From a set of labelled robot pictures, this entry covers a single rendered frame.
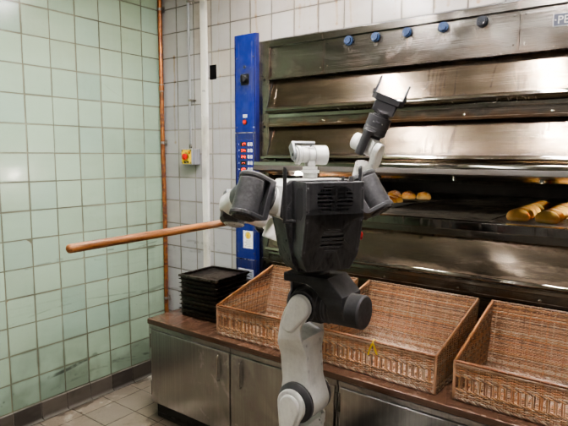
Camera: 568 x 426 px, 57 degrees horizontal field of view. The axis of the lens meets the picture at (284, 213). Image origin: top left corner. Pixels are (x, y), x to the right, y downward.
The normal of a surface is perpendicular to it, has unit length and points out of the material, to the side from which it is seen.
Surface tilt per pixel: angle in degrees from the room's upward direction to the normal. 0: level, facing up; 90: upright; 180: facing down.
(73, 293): 90
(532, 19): 91
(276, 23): 90
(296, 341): 114
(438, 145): 70
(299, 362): 90
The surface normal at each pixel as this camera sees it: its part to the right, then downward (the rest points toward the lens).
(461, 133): -0.56, -0.25
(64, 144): 0.80, 0.07
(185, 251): -0.60, 0.09
